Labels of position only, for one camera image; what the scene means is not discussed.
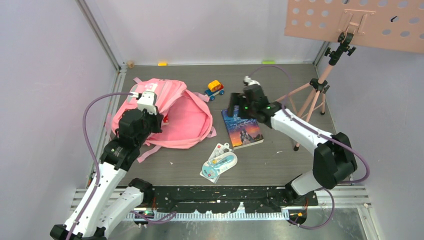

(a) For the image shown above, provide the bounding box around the blue orange Jane Eyre book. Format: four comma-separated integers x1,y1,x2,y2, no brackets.
221,107,264,150

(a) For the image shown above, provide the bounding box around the pink student backpack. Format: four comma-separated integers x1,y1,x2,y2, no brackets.
111,77,216,163

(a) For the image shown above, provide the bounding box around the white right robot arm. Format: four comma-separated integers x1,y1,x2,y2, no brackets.
227,76,358,205

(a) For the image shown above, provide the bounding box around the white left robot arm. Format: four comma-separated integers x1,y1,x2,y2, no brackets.
50,90,164,240

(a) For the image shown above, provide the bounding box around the white red stationery pack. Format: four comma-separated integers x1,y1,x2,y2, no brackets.
199,142,234,184

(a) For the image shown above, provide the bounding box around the blue correction tape pack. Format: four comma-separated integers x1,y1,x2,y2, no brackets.
200,152,238,179

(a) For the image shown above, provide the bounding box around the yellow blue toy truck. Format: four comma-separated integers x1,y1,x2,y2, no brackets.
204,80,225,101

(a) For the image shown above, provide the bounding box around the green tape marker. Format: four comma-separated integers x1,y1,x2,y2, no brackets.
261,60,276,65

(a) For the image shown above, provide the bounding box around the small wooden block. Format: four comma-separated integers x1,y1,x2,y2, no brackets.
126,60,135,69

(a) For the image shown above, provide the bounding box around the pink music stand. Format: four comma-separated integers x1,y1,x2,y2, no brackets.
272,0,424,152

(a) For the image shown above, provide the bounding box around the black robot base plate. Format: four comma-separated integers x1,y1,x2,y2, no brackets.
140,185,319,214

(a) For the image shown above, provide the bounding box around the aluminium frame rail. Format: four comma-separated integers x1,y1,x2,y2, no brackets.
70,187,372,223

